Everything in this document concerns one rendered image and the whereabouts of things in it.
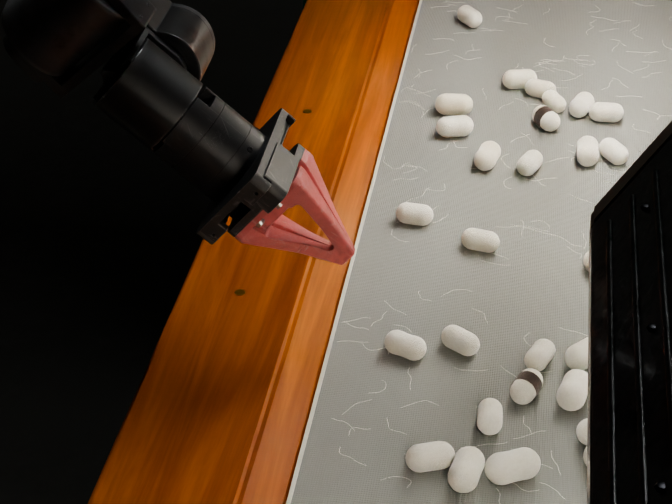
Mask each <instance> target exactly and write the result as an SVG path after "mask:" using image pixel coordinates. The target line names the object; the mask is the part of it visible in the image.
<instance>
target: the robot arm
mask: <svg viewBox="0 0 672 504"><path fill-rule="evenodd" d="M1 21H2V26H3V29H4V31H5V33H6V34H5V35H4V37H3V44H4V47H5V49H6V51H7V53H8V54H9V56H10V57H11V58H12V60H13V61H14V62H15V63H16V64H17V65H18V66H19V67H20V68H21V69H22V70H23V71H24V72H25V73H26V74H27V75H28V76H29V77H30V78H31V79H32V80H33V81H34V82H35V83H36V84H39V83H40V82H41V81H42V80H43V81H44V82H45V83H46V84H47V85H48V86H49V87H50V88H51V89H52V90H53V91H54V92H55V93H56V94H57V95H58V96H59V97H60V98H61V99H62V98H63V97H64V96H65V95H67V94H68V93H69V92H70V91H72V90H73V89H74V88H75V87H76V86H77V85H79V84H80V83H81V82H82V81H83V80H85V79H86V78H87V77H88V76H89V75H90V74H92V73H93V72H94V71H95V70H96V69H98V68H99V67H100V66H101V65H102V64H103V63H105V62H106V61H107V60H108V59H109V60H108V61H107V63H106V64H105V66H104V67H103V69H102V71H101V72H100V74H101V76H102V78H103V82H102V84H101V86H100V87H99V89H98V90H97V92H96V93H95V95H94V97H93V98H94V99H95V102H94V105H95V106H96V107H97V108H99V109H100V110H101V111H102V112H103V113H105V114H106V115H107V116H108V117H110V118H111V119H112V120H113V121H115V122H116V123H117V124H118V125H120V126H121V127H122V128H123V129H125V130H126V131H127V132H128V133H130V134H131V135H132V136H133V137H135V138H136V139H137V140H138V141H140V142H141V143H142V144H143V145H145V146H146V147H147V148H148V149H150V150H151V151H153V153H154V154H156V155H157V156H158V157H159V158H161V159H162V160H163V161H164V162H166V163H167V164H168V165H169V166H171V167H172V168H173V169H174V170H176V171H177V172H178V173H179V174H181V175H182V176H183V177H184V178H186V179H187V180H188V181H189V182H191V183H192V184H193V185H194V186H196V187H197V188H198V189H199V190H200V191H202V192H203V193H204V194H205V195H206V196H207V197H209V198H210V199H211V200H210V202H209V204H208V207H207V209H206V211H205V213H204V216H203V218H202V220H201V222H200V225H199V227H198V229H197V232H196V233H197V234H198V235H200V236H201V237H202V238H203V239H205V240H206V241H207V242H208V243H210V244H211V245H212V244H214V243H215V242H216V241H217V240H218V239H219V238H220V237H221V236H222V235H223V234H224V233H225V232H226V231H227V232H228V233H229V234H231V235H232V236H233V237H234V238H236V239H237V240H238V241H239V242H241V243H242V244H248V245H254V246H260V247H266V248H272V249H278V250H284V251H290V252H295V253H300V254H304V255H307V256H311V257H314V258H318V259H322V260H325V261H329V262H332V263H336V264H339V265H343V264H344V263H346V262H347V261H348V260H349V259H350V258H351V257H352V256H353V255H354V254H355V247H354V245H353V243H352V241H351V239H350V237H349V235H348V233H347V231H346V229H345V227H344V225H343V223H342V221H341V219H340V217H339V215H338V213H337V211H336V209H335V207H334V205H333V202H332V200H331V198H330V195H329V193H328V190H327V188H326V186H325V183H324V181H323V179H322V176H321V174H320V172H319V169H318V167H317V164H316V162H315V160H314V157H313V155H312V154H311V153H310V152H309V151H307V150H306V149H305V148H304V147H303V146H301V145H300V144H299V143H297V144H296V145H295V146H294V147H293V148H292V149H291V150H290V151H288V150H287V149H286V148H285V147H283V146H282V144H283V142H284V139H285V137H286V134H287V131H288V129H289V127H290V126H291V125H292V124H293V123H294V122H295V121H296V119H295V118H293V117H292V116H291V115H290V114H289V113H287V112H286V111H285V110H284V109H283V108H281V109H279V110H278V111H277V112H276V113H275V114H274V115H273V116H272V117H271V118H270V119H269V120H268V121H267V122H266V123H265V124H264V125H263V126H262V127H261V128H260V130H259V129H258V128H256V127H255V126H253V125H252V124H251V123H250V122H249V121H247V120H246V119H245V118H244V117H242V116H241V115H240V114H239V113H238V112H236V111H235V110H234V109H233V108H232V107H230V106H229V105H228V104H227V103H226V102H224V101H223V100H222V99H221V98H220V97H218V96H217V95H216V94H215V93H213V92H212V91H211V90H210V89H209V88H207V87H206V86H205V87H203V88H202V86H203V83H201V80H202V78H203V76H204V74H205V72H206V69H207V67H208V65H209V63H210V61H211V59H212V57H213V54H214V51H215V37H214V33H213V30H212V28H211V26H210V24H209V22H208V21H207V20H206V18H205V17H204V16H203V15H202V14H201V13H199V12H198V11H196V10H195V9H193V8H191V7H189V6H186V5H183V4H176V3H172V2H171V1H170V0H7V2H6V4H5V6H4V9H3V11H2V14H1ZM77 62H78V63H77ZM76 63H77V64H76ZM75 64H76V65H75ZM74 65H75V66H74ZM201 88H202V89H201ZM295 205H301V206H302V207H303V208H304V210H305V211H306V212H307V213H308V214H309V215H310V216H311V218H312V219H313V220H314V221H315V222H316V223H317V225H318V226H319V227H320V228H321V229H322V231H323V232H324V233H325V235H326V236H327V238H328V239H329V240H330V241H328V240H326V239H324V238H322V237H320V236H318V235H316V234H314V233H312V232H310V231H308V230H307V229H305V228H303V227H302V226H300V225H299V224H297V223H295V222H294V221H292V220H290V219H289V218H287V217H286V216H284V215H282V214H283V213H284V212H285V211H286V210H287V209H288V208H293V207H294V206H295ZM229 216H230V217H232V220H231V223H230V225H229V228H228V226H227V225H226V222H227V220H228V218H229Z"/></svg>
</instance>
